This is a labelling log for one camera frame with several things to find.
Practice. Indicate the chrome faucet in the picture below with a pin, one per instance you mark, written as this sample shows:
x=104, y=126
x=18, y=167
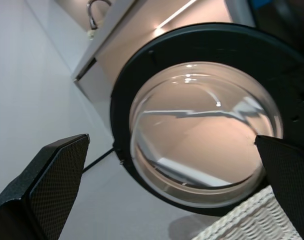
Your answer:
x=92, y=17

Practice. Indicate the pale woven laundry basket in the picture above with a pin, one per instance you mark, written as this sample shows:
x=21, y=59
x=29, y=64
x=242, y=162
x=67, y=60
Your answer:
x=242, y=220

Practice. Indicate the round glass washer door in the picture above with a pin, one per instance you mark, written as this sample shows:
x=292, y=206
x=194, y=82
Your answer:
x=132, y=75

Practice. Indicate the white counter cabinet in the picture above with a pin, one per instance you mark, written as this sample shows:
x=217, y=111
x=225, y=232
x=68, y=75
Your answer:
x=122, y=45

